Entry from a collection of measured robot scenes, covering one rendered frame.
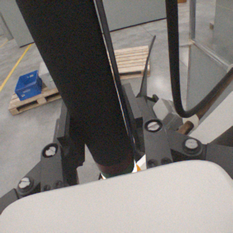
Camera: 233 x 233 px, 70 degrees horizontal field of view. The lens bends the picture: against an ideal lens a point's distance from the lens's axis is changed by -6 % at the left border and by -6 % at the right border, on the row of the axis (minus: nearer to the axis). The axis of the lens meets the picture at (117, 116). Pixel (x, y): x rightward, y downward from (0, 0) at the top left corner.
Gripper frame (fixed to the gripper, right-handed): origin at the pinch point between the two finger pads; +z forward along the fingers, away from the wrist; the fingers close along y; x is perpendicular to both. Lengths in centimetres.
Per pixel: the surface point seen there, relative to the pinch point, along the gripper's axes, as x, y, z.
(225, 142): -13.7, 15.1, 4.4
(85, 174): -150, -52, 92
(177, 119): -36, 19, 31
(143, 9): -110, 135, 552
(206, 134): -35.2, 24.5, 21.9
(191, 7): -25, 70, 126
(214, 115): -31.0, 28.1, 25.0
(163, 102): -33, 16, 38
